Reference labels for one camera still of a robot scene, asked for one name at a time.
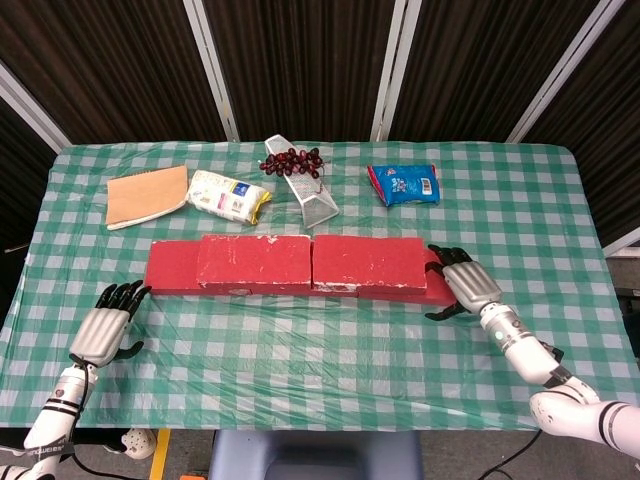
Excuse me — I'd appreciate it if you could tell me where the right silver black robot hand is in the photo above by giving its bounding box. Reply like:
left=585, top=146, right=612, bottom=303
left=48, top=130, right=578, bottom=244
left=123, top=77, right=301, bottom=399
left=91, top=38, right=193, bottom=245
left=424, top=243, right=503, bottom=322

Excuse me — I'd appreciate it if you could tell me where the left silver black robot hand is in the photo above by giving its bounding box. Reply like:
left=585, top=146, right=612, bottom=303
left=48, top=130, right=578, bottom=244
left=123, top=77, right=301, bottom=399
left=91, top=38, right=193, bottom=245
left=69, top=280, right=153, bottom=369

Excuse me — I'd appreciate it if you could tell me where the red foam block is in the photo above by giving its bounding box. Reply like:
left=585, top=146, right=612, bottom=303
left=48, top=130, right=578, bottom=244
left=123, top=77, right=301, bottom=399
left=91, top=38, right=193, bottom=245
left=356, top=248, right=459, bottom=308
left=251, top=282, right=360, bottom=298
left=195, top=233, right=314, bottom=290
left=311, top=233, right=430, bottom=293
left=143, top=238, right=254, bottom=298

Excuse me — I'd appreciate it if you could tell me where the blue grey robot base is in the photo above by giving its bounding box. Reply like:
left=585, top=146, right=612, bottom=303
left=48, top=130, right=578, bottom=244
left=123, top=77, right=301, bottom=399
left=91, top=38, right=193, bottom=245
left=207, top=429, right=424, bottom=480

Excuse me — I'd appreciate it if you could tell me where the white clog shoe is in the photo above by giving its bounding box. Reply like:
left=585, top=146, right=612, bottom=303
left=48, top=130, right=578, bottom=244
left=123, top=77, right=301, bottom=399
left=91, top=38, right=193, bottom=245
left=120, top=427, right=158, bottom=461

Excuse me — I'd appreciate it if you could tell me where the blue snack bag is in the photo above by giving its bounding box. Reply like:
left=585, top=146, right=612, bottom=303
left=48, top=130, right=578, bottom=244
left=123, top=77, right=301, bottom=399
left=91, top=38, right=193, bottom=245
left=366, top=162, right=444, bottom=208

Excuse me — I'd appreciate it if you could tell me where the tan cover notebook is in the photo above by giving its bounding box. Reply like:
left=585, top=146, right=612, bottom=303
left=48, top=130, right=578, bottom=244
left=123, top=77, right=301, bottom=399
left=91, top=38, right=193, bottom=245
left=104, top=164, right=190, bottom=232

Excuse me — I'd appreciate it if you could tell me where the green white checked tablecloth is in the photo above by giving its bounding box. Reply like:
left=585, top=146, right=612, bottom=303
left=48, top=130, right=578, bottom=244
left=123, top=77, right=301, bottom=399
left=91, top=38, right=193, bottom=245
left=0, top=139, right=640, bottom=434

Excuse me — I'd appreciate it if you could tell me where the white plastic snack package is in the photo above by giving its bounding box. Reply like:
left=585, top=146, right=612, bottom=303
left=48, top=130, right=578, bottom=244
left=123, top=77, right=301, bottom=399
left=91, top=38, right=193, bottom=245
left=184, top=169, right=274, bottom=225

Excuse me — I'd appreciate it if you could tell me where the dark red grape bunch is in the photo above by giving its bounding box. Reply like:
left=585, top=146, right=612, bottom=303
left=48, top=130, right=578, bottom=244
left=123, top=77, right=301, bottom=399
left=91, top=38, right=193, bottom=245
left=258, top=147, right=327, bottom=181

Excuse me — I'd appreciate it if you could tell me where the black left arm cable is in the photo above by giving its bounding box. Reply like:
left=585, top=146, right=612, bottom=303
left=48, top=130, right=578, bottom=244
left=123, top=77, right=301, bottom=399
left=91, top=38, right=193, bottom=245
left=68, top=353, right=132, bottom=480

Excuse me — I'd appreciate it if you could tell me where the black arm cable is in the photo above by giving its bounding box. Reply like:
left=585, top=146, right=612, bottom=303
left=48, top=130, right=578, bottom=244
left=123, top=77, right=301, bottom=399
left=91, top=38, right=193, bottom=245
left=68, top=353, right=132, bottom=480
left=478, top=428, right=545, bottom=480

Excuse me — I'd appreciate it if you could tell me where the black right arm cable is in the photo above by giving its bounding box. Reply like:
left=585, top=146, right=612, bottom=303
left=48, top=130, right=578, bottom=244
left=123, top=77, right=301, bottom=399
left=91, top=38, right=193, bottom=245
left=478, top=428, right=545, bottom=480

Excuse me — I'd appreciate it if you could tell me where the white partition frame post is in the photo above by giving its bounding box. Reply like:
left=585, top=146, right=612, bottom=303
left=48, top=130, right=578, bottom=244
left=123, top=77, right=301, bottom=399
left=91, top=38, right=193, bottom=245
left=369, top=0, right=424, bottom=142
left=181, top=0, right=242, bottom=142
left=504, top=0, right=627, bottom=145
left=0, top=59, right=70, bottom=152

